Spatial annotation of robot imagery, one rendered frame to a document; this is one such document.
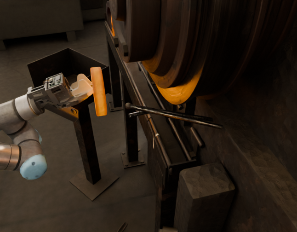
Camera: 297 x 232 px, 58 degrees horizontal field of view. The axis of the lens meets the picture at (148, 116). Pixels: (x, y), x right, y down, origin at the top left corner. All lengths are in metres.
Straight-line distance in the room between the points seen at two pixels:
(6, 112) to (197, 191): 0.61
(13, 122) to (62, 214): 0.72
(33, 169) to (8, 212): 0.78
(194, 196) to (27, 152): 0.52
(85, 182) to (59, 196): 0.15
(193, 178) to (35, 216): 1.10
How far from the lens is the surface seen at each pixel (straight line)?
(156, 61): 0.49
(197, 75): 0.42
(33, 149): 0.88
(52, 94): 0.84
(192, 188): 0.56
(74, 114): 0.92
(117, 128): 1.86
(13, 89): 2.49
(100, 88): 0.81
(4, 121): 0.91
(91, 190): 1.54
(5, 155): 0.84
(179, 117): 0.57
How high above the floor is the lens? 1.25
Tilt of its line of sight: 40 degrees down
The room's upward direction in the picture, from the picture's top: straight up
